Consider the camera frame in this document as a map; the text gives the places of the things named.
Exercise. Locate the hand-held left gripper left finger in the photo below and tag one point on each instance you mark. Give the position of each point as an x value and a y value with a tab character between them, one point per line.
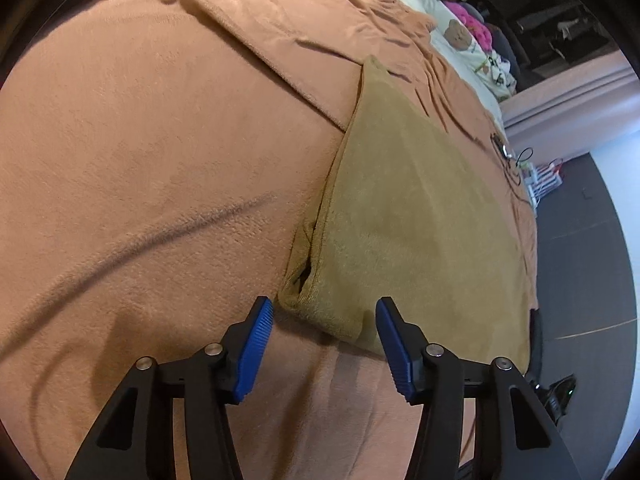
255	350

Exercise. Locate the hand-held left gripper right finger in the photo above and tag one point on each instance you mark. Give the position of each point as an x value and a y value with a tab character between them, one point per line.
395	355

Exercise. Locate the tan printed t-shirt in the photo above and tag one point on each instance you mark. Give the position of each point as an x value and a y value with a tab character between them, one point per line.
425	210

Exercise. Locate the white nightstand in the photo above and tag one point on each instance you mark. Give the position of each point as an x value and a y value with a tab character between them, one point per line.
542	185

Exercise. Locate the orange fleece blanket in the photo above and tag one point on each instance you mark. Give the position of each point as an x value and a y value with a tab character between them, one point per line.
125	135

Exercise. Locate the pink curtain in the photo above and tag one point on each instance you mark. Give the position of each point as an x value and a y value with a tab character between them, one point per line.
560	105

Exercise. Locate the dark grey cushion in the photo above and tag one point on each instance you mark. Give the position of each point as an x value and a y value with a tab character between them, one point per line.
505	50

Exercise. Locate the pink plush toy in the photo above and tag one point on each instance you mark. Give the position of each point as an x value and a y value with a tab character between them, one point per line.
475	25

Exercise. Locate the dark shelf unit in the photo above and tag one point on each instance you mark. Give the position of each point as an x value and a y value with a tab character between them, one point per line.
550	10

